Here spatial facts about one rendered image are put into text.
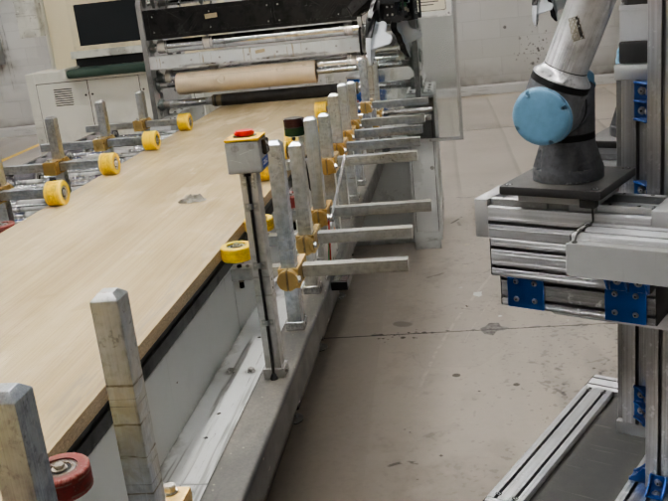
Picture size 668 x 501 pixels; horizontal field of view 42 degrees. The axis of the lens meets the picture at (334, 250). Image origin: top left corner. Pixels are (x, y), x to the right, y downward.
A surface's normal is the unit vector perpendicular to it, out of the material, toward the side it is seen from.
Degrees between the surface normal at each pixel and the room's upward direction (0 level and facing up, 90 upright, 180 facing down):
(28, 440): 90
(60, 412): 0
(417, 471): 0
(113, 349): 90
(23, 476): 90
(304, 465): 0
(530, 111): 97
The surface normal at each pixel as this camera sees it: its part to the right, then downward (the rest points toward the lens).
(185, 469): -0.10, -0.95
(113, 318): -0.13, 0.30
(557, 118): -0.51, 0.41
